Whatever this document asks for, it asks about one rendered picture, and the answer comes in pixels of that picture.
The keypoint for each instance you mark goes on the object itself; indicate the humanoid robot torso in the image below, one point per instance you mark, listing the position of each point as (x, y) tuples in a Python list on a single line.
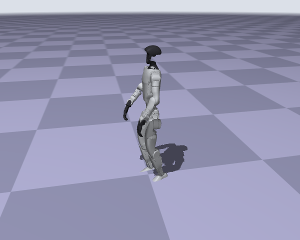
[(147, 88)]

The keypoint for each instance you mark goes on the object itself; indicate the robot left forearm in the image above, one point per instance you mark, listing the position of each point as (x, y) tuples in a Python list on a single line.
[(150, 108)]

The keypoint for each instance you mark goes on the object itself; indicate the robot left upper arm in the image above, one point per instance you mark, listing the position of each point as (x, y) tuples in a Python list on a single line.
[(155, 80)]

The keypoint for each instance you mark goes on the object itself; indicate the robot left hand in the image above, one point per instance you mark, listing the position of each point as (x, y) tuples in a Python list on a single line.
[(139, 127)]

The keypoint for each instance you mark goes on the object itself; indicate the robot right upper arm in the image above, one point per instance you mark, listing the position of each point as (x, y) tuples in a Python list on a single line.
[(140, 86)]

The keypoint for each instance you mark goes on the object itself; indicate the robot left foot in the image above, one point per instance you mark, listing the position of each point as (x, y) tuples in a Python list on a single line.
[(158, 177)]

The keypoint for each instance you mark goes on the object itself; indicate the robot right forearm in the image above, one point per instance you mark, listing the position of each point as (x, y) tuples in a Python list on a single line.
[(134, 96)]

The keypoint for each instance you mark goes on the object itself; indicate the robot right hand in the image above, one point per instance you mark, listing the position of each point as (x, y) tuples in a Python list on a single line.
[(126, 109)]

